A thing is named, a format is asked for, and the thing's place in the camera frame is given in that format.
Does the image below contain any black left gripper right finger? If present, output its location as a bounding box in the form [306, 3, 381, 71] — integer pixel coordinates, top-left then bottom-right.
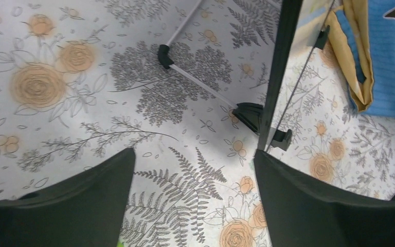
[254, 150, 395, 246]

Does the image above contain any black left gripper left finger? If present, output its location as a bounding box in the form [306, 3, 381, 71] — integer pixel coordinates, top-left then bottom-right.
[0, 148, 136, 246]

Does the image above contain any white whiteboard black frame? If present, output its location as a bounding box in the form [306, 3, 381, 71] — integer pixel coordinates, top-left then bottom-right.
[157, 1, 335, 151]

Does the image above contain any floral tablecloth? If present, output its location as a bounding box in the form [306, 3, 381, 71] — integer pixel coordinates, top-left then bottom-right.
[0, 1, 395, 246]

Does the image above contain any blue Pikachu cloth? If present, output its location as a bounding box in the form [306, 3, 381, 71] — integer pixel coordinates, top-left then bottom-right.
[327, 0, 395, 118]

